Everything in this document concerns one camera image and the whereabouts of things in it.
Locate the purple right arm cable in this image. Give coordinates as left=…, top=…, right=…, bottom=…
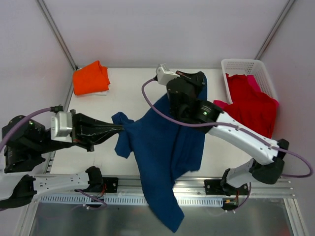
left=141, top=78, right=314, bottom=214

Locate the right aluminium frame post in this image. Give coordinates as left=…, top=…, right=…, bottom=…
left=254, top=0, right=296, bottom=60

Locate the folded orange t-shirt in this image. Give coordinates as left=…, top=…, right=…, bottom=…
left=72, top=60, right=111, bottom=96

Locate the red t-shirt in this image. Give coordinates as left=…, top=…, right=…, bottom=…
left=222, top=74, right=279, bottom=138

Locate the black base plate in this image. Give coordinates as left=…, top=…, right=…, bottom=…
left=204, top=179, right=249, bottom=196
left=74, top=176, right=119, bottom=194

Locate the aluminium mounting rail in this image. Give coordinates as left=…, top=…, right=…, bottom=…
left=29, top=174, right=296, bottom=198

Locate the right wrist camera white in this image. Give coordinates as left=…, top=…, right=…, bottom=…
left=156, top=63, right=179, bottom=86

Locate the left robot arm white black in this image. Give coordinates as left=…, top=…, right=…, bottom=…
left=0, top=105, right=124, bottom=210

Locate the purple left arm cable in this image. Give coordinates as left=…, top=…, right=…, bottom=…
left=0, top=105, right=109, bottom=211

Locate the white slotted cable duct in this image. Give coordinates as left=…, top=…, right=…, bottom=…
left=40, top=194, right=223, bottom=207

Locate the navy blue printed t-shirt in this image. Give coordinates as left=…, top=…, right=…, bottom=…
left=111, top=73, right=208, bottom=234

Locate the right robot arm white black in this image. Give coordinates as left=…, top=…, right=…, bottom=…
left=166, top=71, right=289, bottom=196

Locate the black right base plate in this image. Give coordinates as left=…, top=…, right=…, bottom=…
left=204, top=179, right=249, bottom=196

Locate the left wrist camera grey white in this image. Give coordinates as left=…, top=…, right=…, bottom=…
left=50, top=112, right=73, bottom=143

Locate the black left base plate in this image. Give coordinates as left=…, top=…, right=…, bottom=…
left=74, top=176, right=119, bottom=194

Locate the aluminium frame post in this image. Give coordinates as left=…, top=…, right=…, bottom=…
left=254, top=0, right=296, bottom=60
left=35, top=0, right=78, bottom=70

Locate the left aluminium frame post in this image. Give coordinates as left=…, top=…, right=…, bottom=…
left=35, top=0, right=78, bottom=70

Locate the white plastic basket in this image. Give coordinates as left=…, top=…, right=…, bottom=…
left=221, top=59, right=278, bottom=104

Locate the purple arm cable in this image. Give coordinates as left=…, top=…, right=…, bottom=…
left=141, top=78, right=314, bottom=214
left=0, top=105, right=109, bottom=211

